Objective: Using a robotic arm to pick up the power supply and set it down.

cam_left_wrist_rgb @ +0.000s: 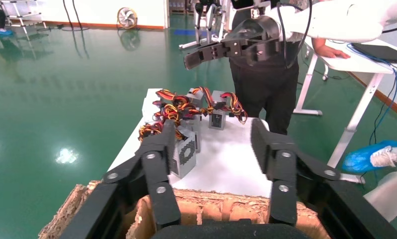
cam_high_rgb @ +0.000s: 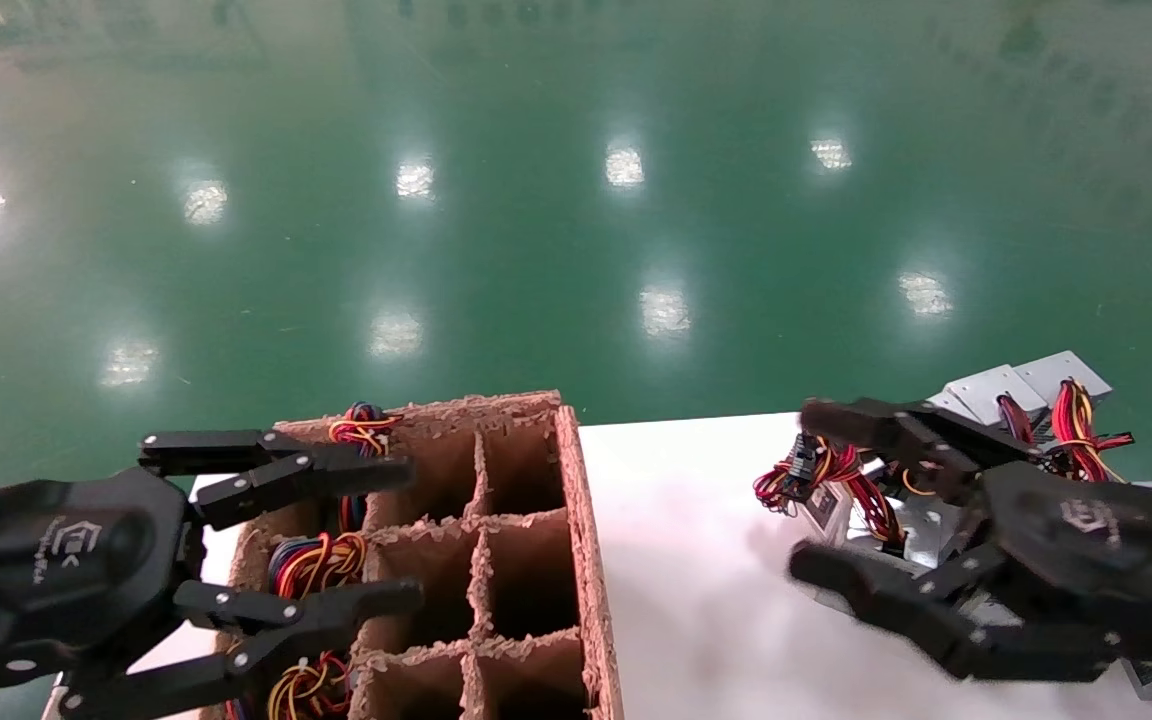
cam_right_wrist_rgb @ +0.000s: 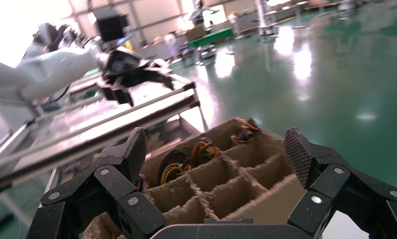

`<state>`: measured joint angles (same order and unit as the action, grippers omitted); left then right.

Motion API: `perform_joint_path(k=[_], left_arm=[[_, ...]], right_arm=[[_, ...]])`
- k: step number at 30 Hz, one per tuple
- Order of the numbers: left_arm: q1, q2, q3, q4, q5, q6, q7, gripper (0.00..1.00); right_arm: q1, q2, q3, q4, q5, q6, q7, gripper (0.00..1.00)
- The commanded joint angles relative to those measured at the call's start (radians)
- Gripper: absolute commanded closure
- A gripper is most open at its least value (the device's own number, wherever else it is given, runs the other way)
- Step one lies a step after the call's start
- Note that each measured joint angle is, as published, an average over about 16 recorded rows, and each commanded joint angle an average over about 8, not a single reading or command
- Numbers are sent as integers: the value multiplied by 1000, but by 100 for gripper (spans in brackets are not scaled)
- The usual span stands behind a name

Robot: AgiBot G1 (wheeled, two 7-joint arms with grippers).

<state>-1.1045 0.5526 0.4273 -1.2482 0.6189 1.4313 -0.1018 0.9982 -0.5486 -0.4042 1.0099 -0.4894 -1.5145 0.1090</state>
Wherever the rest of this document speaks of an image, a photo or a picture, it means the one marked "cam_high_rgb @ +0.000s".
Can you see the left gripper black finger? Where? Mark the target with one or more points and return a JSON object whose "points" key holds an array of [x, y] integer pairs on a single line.
{"points": [[366, 602], [336, 472]]}

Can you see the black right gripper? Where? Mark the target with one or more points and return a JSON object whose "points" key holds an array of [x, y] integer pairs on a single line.
{"points": [[1086, 550]]}

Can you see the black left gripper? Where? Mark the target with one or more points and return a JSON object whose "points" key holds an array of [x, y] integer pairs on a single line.
{"points": [[56, 570]]}

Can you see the brown cardboard divider box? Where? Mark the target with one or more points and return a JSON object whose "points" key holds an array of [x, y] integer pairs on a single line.
{"points": [[588, 560]]}

